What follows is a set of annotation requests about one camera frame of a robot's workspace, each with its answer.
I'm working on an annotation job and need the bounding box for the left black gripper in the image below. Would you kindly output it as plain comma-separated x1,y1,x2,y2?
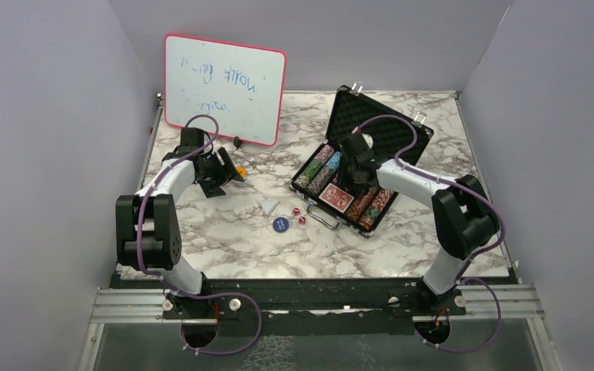
198,147,244,197

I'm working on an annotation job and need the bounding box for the light blue chip stack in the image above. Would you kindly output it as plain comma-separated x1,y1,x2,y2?
325,151,341,172

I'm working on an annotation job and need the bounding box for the orange dealer button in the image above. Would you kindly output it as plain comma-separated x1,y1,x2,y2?
236,166,247,180

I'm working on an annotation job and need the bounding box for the brown chip stack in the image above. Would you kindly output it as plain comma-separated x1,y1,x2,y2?
306,165,336,195

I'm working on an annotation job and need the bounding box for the red playing card deck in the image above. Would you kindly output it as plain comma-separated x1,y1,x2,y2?
319,183,354,213

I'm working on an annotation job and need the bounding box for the black poker case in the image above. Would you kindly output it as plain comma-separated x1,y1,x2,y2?
289,85,434,237

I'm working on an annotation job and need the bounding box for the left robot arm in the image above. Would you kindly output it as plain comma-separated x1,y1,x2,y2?
115,128,244,318

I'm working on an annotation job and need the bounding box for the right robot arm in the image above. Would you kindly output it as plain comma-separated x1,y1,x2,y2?
338,132,501,315

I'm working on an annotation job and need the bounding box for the purple chip stack in case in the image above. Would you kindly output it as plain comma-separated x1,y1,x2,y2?
315,145,335,165

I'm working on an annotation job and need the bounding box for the green chip stack in case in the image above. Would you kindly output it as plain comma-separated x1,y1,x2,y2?
294,158,324,188

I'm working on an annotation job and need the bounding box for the orange chip row in case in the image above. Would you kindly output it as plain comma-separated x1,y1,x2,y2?
346,187,379,221

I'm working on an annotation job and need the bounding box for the blue dealer button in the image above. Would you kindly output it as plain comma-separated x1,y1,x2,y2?
272,216,291,233

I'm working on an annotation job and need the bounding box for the pink framed whiteboard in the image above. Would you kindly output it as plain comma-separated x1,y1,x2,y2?
164,34,287,147

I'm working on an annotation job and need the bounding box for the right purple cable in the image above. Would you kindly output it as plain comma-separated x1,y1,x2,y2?
352,114,506,354

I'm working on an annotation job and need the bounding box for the black mounting rail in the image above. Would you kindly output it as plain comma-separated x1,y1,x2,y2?
111,277,509,345

